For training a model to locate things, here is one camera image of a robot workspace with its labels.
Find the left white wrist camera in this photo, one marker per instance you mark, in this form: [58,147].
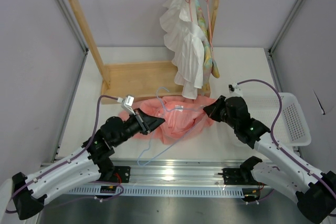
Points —
[126,104]

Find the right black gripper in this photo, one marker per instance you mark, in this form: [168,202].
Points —
[212,110]

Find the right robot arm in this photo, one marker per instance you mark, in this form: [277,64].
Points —
[312,190]

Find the wooden clothes rack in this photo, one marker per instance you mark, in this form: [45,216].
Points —
[138,78]

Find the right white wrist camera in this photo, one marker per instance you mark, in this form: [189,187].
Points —
[235,90]

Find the slotted cable duct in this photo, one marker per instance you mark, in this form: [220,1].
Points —
[162,191]

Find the pink pleated skirt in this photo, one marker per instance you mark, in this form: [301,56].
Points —
[181,124]

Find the pastel floral garment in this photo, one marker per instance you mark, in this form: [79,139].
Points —
[209,65]

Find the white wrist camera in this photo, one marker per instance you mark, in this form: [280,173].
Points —
[126,104]
[235,90]

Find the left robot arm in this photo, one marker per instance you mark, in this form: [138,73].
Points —
[30,195]

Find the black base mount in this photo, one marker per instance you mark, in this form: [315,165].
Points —
[238,176]
[121,174]

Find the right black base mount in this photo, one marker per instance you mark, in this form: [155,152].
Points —
[238,176]

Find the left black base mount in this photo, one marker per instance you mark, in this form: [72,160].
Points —
[121,174]

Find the white plastic basket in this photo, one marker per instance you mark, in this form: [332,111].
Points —
[291,127]

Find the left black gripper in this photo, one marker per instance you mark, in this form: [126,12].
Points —
[147,123]

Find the aluminium mounting rail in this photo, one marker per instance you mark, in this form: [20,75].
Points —
[175,173]

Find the white ruffled garment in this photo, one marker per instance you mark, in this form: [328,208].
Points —
[185,38]

